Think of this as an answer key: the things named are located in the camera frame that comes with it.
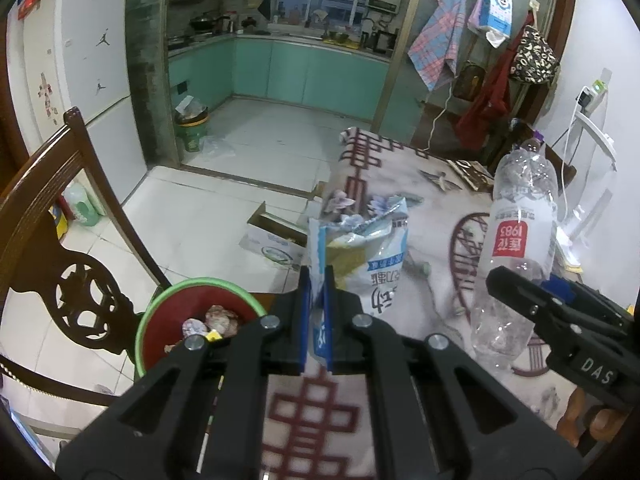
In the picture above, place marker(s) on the white desk lamp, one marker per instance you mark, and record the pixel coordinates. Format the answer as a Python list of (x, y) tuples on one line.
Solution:
[(595, 132)]

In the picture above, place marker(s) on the purple-capped drink bottle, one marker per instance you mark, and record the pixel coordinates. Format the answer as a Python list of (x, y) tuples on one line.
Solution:
[(538, 136)]

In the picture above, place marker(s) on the teal kitchen cabinets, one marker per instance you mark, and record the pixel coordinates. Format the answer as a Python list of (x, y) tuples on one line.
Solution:
[(300, 70)]

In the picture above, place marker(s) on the green detergent bottle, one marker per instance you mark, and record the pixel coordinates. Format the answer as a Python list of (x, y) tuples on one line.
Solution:
[(82, 205)]

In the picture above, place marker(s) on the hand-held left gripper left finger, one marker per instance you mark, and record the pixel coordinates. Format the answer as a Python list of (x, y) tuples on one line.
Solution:
[(292, 330)]

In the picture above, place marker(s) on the plaid towel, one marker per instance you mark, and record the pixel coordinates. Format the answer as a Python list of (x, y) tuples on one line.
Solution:
[(440, 45)]

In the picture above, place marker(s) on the red basin with green rim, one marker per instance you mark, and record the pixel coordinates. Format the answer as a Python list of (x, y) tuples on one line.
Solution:
[(170, 315)]

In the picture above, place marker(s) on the green kitchen waste bin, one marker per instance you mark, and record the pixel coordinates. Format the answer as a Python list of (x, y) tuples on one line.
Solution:
[(192, 132)]

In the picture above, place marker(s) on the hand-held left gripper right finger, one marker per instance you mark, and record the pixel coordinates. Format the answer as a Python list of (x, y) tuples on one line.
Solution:
[(345, 330)]

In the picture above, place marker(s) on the letter-patterned bag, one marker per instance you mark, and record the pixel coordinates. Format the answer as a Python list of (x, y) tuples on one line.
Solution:
[(532, 57)]

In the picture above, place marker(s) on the person's right hand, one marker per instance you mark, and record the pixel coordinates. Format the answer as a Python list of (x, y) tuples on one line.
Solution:
[(575, 415)]

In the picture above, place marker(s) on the brown bag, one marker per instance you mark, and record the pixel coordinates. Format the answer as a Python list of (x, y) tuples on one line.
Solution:
[(467, 82)]

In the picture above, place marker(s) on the white power strip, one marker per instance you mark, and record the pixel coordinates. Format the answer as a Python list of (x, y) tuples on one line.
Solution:
[(595, 92)]

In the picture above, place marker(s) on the cardboard box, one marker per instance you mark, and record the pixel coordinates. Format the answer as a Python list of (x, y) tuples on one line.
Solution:
[(272, 247)]

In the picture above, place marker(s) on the white blue snack packet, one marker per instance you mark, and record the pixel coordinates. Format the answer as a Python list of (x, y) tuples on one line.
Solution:
[(370, 270)]

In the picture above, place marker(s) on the black wok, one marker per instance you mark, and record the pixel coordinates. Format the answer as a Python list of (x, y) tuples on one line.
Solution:
[(202, 22)]

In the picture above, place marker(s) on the red cloth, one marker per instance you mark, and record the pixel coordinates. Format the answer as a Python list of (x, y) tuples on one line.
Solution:
[(487, 105)]

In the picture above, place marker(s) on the white refrigerator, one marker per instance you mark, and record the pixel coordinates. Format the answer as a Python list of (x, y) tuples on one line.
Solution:
[(85, 60)]

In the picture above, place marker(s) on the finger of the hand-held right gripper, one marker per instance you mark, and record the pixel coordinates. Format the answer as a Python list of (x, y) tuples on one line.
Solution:
[(562, 287), (520, 295)]

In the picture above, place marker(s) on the carved wooden chair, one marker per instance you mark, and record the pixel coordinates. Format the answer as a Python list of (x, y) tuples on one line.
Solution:
[(35, 270)]

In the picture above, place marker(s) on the clear crushed plastic bottle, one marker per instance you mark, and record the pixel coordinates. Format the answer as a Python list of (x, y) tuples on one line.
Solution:
[(515, 260)]

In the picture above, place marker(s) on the crumpled foil wrapper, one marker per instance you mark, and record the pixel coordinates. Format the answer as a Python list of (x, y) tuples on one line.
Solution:
[(194, 327)]

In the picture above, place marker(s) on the white blue hanging bag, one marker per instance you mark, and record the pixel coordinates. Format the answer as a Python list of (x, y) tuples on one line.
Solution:
[(497, 7)]

